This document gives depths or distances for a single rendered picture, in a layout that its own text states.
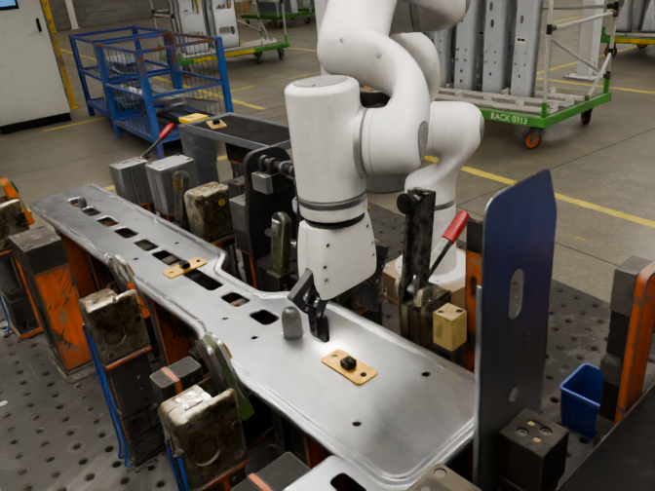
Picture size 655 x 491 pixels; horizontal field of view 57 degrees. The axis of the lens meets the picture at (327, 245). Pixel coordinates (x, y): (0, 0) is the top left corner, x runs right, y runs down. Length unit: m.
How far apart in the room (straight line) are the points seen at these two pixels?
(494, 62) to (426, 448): 4.92
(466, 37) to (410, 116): 5.02
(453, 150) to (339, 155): 0.71
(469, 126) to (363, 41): 0.63
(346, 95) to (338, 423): 0.40
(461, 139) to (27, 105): 6.90
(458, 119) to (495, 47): 4.17
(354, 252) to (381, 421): 0.21
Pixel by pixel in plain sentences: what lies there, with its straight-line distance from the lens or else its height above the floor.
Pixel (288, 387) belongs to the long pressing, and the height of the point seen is 1.00.
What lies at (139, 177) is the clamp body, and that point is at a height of 1.02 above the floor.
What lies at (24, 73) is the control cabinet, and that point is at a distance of 7.87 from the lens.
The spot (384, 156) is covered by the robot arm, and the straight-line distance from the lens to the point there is 0.66.
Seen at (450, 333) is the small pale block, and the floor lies 1.04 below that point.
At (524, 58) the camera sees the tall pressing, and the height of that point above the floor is 0.61.
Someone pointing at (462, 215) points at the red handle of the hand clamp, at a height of 1.15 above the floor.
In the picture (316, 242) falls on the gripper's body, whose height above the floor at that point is 1.22.
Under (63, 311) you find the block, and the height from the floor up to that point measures 0.86.
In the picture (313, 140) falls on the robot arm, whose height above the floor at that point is 1.34.
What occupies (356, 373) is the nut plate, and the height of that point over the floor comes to 1.00.
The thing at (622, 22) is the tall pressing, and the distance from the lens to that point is 8.75.
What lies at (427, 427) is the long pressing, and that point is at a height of 1.00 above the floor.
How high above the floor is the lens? 1.52
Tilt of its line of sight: 26 degrees down
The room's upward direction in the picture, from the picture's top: 6 degrees counter-clockwise
